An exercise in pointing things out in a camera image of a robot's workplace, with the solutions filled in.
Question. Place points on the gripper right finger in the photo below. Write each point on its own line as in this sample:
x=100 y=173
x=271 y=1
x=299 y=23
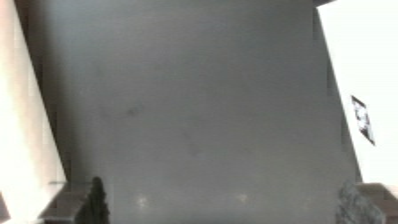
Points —
x=367 y=204

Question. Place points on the white drawer cabinet frame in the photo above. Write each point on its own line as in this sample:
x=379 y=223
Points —
x=360 y=23

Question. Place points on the white front fence rail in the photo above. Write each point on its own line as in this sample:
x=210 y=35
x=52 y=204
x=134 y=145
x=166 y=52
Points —
x=33 y=178

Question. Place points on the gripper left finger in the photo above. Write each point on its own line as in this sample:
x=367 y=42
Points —
x=79 y=206

